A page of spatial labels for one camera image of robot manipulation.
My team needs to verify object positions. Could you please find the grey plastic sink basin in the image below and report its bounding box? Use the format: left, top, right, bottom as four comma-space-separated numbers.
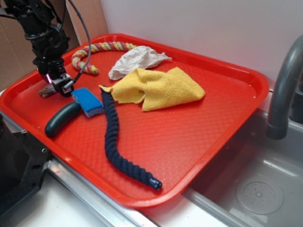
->
184, 110, 303, 227

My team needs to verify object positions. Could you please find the dark green toy cucumber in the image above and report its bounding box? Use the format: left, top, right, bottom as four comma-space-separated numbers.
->
45, 102, 81, 137

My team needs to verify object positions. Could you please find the black braided cable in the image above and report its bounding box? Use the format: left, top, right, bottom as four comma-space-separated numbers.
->
66, 0, 92, 83

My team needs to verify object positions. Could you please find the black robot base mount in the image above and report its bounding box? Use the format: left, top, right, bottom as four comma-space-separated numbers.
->
0, 115, 50, 218

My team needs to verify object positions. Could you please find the blue sponge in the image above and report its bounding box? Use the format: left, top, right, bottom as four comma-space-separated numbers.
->
71, 88, 104, 118

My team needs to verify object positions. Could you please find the red green yellow rope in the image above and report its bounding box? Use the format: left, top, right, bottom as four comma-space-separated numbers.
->
71, 41, 138, 75

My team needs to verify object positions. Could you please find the grey sink faucet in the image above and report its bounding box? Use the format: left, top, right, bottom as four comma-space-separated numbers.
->
266, 36, 303, 140

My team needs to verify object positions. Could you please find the crumpled white paper towel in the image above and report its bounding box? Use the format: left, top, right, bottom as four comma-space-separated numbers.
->
108, 46, 172, 80

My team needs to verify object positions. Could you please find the yellow microfibre cloth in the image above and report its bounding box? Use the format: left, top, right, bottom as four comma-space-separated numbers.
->
99, 67, 205, 112

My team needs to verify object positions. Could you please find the brown cardboard panel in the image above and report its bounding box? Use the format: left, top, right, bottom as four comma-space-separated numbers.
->
0, 0, 109, 93

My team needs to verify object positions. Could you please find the red plastic tray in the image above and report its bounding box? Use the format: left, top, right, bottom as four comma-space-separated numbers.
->
0, 34, 269, 209

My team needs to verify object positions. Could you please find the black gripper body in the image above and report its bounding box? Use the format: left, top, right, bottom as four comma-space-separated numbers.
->
33, 57, 74, 97

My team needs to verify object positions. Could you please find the dark navy rope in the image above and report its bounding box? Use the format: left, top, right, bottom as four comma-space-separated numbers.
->
99, 85, 163, 192

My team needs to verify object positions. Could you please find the brown wood chip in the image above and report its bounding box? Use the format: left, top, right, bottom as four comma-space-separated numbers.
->
39, 84, 56, 98

